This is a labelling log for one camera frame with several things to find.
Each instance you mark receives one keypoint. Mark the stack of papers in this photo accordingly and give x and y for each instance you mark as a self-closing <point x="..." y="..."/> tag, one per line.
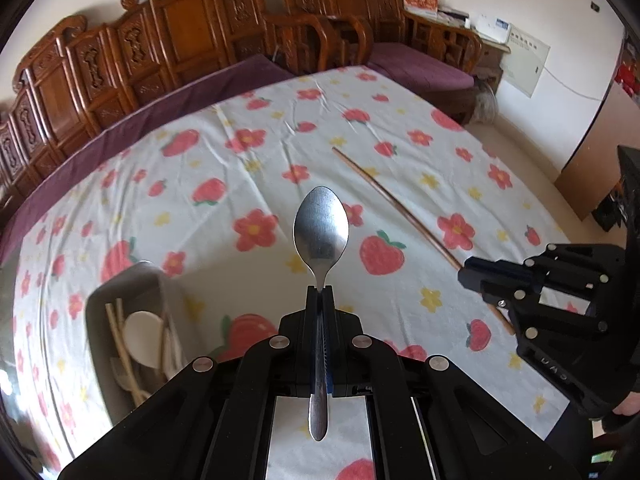
<point x="452" y="17"/>

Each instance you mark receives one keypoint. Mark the brown wooden cabinet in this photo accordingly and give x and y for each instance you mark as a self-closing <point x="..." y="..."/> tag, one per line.
<point x="600" y="135"/>

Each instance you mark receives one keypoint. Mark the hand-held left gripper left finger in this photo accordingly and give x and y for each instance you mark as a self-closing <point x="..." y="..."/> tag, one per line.
<point x="314" y="320"/>

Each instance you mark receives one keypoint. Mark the light bamboo chopstick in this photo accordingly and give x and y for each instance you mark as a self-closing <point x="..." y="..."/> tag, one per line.
<point x="120" y="320"/>
<point x="125" y="360"/>

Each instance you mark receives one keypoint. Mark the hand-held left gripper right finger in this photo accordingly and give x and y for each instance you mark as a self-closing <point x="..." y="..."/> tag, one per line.
<point x="329" y="320"/>

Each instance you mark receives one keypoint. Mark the long purple sofa cushion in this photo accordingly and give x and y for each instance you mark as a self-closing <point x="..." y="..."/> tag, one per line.
<point x="150" y="115"/>

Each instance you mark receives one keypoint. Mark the person's right hand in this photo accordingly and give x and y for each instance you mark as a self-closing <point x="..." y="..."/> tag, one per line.
<point x="622" y="410"/>

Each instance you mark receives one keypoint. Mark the white ceramic spoon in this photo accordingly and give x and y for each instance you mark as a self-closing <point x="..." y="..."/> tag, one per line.
<point x="142" y="335"/>

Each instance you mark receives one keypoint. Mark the carved wooden sofa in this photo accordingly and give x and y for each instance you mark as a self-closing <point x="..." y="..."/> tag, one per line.
<point x="185" y="20"/>

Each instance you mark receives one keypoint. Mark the red hanging decoration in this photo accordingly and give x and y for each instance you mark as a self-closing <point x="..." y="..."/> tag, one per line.
<point x="627" y="77"/>

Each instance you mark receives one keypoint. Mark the white and blue box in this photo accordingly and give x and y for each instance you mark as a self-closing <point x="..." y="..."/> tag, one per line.
<point x="492" y="27"/>

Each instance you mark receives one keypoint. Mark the purple armchair cushion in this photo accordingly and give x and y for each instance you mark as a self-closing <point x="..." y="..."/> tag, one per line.
<point x="425" y="65"/>

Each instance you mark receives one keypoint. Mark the grey utensil container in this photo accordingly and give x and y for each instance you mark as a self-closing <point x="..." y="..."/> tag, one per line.
<point x="100" y="310"/>

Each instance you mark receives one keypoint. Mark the clear plastic bag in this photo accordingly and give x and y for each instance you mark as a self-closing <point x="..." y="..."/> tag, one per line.
<point x="485" y="105"/>

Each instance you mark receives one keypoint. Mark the person's dark clothing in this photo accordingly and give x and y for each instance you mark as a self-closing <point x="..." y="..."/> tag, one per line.
<point x="575" y="445"/>

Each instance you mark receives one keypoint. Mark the white wall electrical panel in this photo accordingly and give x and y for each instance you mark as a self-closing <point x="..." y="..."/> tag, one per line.
<point x="525" y="60"/>

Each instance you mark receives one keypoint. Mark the wooden side table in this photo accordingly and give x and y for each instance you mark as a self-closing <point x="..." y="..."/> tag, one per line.
<point x="492" y="65"/>

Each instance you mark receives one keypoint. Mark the metal spoon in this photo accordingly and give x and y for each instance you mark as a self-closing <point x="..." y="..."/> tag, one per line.
<point x="320" y="230"/>

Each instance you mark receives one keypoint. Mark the floral strawberry tablecloth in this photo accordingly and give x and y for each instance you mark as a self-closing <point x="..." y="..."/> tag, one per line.
<point x="200" y="160"/>

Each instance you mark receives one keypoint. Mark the brown wooden chopstick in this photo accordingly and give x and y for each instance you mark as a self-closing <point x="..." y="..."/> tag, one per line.
<point x="400" y="205"/>

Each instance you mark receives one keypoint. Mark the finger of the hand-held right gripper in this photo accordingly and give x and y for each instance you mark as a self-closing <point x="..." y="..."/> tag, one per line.
<point x="520" y="310"/>
<point x="490" y="267"/>

